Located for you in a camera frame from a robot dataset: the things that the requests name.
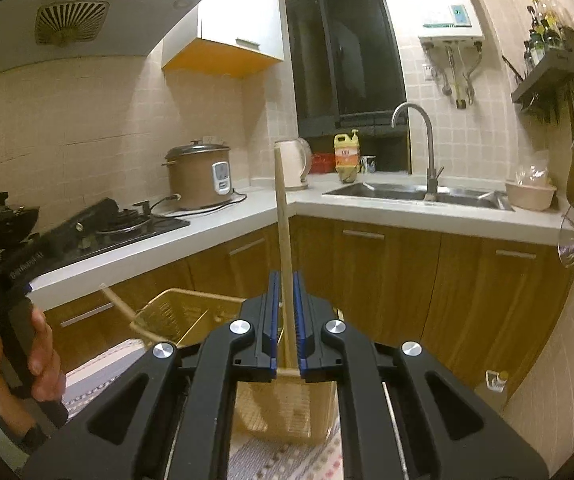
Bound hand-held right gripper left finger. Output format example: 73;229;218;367
22;271;281;480

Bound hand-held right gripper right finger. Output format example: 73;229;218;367
294;271;550;480

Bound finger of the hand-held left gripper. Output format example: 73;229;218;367
64;197;120;241

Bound wooden chopstick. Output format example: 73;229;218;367
98;282;160;343
273;141;300;368

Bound yellow slotted plastic basket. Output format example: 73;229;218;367
130;287;343;448

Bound person's left hand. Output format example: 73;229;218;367
0;305;68;436

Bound black gas stove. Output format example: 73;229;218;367
0;200;191;271

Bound black wok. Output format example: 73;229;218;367
0;191;42;251

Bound wooden base cabinets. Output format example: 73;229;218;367
32;215;574;411

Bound brown rice cooker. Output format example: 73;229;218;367
162;140;235;211

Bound steel sink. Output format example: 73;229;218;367
322;181;515;212

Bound cream electric kettle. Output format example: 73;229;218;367
273;137;313;191

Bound black wristband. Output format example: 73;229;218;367
17;422;50;456

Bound yellow detergent bottle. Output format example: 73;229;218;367
333;129;361;183

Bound grey range hood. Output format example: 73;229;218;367
0;0;205;80

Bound small plastic bottle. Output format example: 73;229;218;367
484;369;510;396

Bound steel faucet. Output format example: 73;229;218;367
391;101;445;203

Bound beige bowl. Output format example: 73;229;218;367
505;180;558;212

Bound clear plastic bag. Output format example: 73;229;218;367
514;160;552;188

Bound dark window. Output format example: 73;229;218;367
285;0;410;138

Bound water heater pipes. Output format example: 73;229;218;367
422;40;484;110

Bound white water heater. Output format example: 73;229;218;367
392;0;485;42

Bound row of condiment bottles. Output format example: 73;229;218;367
523;0;568;73

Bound rice cooker cable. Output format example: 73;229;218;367
149;187;248;218

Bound white wall cabinet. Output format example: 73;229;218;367
161;0;285;80

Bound dark wall shelf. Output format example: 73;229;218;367
511;27;574;111

